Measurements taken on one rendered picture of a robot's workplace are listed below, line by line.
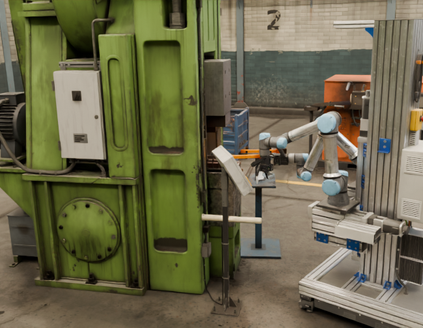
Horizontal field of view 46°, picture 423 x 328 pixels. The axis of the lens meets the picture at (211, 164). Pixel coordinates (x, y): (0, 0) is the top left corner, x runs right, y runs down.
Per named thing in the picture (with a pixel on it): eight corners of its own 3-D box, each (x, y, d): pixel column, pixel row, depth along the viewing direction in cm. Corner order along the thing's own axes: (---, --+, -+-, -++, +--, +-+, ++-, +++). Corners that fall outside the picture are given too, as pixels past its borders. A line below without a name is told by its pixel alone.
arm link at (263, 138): (268, 135, 343) (256, 134, 348) (268, 150, 346) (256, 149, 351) (272, 133, 350) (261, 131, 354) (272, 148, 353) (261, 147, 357)
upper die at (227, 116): (230, 122, 403) (230, 110, 401) (225, 127, 384) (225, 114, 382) (179, 121, 412) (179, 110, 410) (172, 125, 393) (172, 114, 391)
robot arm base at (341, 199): (353, 202, 349) (353, 188, 346) (343, 207, 337) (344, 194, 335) (332, 197, 358) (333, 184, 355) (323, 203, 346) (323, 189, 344)
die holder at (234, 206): (241, 210, 436) (241, 161, 425) (233, 226, 401) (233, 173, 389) (179, 207, 449) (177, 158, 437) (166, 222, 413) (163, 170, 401)
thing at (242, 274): (263, 259, 449) (263, 258, 448) (254, 291, 394) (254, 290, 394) (219, 256, 457) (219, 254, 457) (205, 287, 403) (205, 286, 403)
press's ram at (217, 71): (233, 107, 413) (232, 58, 403) (224, 116, 377) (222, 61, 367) (183, 107, 422) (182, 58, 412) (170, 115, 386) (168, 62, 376)
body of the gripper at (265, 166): (267, 174, 350) (267, 157, 347) (257, 172, 356) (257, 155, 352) (273, 171, 356) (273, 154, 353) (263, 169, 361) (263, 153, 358)
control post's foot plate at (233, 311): (243, 301, 381) (243, 290, 378) (238, 317, 360) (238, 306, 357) (215, 299, 385) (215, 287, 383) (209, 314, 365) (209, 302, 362)
